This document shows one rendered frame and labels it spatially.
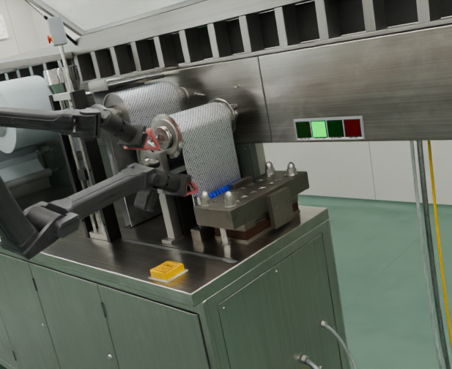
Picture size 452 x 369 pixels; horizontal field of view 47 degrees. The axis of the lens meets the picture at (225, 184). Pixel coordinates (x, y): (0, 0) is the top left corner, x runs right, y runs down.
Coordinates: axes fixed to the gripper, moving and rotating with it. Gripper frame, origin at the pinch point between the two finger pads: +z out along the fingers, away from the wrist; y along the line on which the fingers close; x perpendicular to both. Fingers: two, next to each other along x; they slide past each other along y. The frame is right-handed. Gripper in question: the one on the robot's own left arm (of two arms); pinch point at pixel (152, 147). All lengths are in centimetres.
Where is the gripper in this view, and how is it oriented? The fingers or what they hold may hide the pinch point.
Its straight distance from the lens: 168.7
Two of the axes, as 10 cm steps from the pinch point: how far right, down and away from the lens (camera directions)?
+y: 7.3, 0.4, -6.8
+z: 6.2, 3.8, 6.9
